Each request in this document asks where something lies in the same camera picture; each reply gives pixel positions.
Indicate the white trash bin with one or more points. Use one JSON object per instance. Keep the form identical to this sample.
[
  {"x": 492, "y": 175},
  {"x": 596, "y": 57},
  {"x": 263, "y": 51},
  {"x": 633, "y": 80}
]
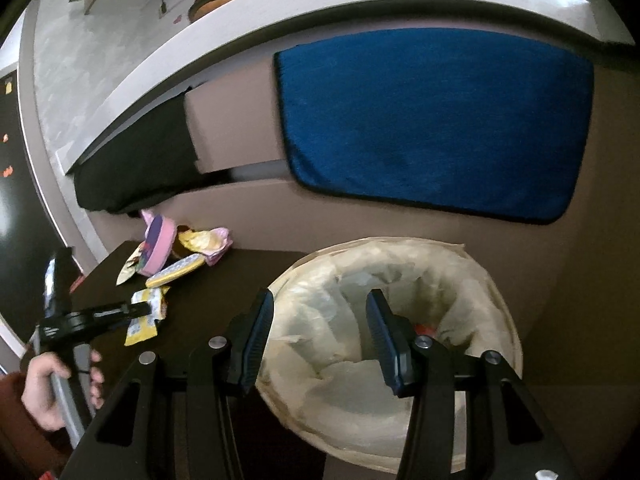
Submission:
[{"x": 388, "y": 465}]

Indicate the yellow snack wrapper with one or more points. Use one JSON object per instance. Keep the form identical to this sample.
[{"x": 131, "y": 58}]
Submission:
[{"x": 211, "y": 244}]

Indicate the black refrigerator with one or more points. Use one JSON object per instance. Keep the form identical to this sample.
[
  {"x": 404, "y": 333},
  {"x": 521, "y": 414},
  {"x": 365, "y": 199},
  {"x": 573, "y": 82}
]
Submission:
[{"x": 28, "y": 238}]

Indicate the blue towel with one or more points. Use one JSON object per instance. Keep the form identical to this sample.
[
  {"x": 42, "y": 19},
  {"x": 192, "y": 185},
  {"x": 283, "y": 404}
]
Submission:
[{"x": 457, "y": 120}]

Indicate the round silver gold coaster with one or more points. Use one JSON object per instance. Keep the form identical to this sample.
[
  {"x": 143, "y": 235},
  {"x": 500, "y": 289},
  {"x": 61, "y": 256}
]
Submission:
[{"x": 176, "y": 270}]

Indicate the pink plastic spoon package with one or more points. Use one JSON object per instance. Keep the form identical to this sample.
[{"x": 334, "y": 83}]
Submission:
[{"x": 147, "y": 216}]

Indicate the person's left forearm red sleeve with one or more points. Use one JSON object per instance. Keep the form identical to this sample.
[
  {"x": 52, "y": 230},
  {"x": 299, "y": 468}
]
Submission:
[{"x": 27, "y": 451}]

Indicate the black cloth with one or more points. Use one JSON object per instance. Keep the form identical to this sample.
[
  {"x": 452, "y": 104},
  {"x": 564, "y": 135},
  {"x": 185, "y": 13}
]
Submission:
[{"x": 146, "y": 163}]

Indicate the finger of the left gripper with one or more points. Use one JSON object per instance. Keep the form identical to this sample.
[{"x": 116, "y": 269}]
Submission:
[{"x": 114, "y": 315}]

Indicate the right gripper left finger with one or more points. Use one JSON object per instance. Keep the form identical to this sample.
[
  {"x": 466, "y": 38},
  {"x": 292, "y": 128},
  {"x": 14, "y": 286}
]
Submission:
[{"x": 249, "y": 334}]

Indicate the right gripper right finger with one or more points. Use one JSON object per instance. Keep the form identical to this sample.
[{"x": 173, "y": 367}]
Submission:
[{"x": 391, "y": 342}]

